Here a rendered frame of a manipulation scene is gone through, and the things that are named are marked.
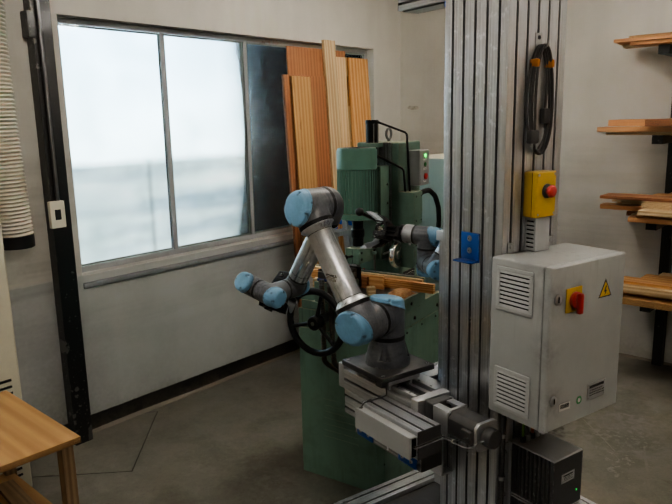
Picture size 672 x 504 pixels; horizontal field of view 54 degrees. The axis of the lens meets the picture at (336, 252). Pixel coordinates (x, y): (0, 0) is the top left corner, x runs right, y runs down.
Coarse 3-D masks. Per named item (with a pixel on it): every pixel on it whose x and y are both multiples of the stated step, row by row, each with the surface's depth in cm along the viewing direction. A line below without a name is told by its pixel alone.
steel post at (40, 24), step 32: (32, 0) 298; (32, 32) 300; (32, 64) 305; (64, 160) 318; (64, 192) 320; (64, 224) 319; (64, 256) 324; (64, 288) 325; (64, 320) 327; (64, 352) 331; (64, 384) 337
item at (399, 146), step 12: (360, 144) 304; (396, 144) 294; (396, 156) 295; (396, 168) 296; (396, 180) 297; (396, 192) 298; (396, 204) 299; (396, 216) 300; (360, 264) 315; (372, 264) 312; (384, 264) 308
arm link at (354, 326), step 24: (312, 192) 212; (288, 216) 213; (312, 216) 209; (312, 240) 211; (336, 240) 212; (336, 264) 208; (336, 288) 208; (336, 312) 209; (360, 312) 204; (384, 312) 210; (360, 336) 202
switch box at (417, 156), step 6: (414, 150) 300; (420, 150) 299; (426, 150) 304; (414, 156) 300; (420, 156) 299; (426, 156) 304; (414, 162) 300; (420, 162) 299; (426, 162) 304; (414, 168) 301; (420, 168) 300; (426, 168) 305; (414, 174) 301; (420, 174) 300; (414, 180) 302; (420, 180) 301; (426, 180) 306
